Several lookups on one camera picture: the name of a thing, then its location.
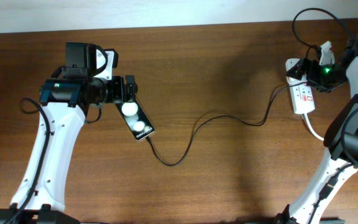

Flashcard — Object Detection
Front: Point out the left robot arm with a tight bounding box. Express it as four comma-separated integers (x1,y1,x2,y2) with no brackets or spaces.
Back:
0,75,140,223

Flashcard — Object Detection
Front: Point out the black USB charging cable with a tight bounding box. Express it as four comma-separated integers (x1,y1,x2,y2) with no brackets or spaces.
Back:
145,81,309,167

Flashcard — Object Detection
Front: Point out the black Samsung Galaxy smartphone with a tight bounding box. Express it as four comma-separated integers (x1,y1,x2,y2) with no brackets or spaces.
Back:
116,100,155,141

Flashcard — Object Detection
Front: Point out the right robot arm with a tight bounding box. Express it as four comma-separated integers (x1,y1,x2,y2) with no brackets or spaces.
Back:
273,35,358,223

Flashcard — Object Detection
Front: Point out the white power strip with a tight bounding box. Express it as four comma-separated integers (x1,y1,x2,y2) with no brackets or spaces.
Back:
287,75,315,114

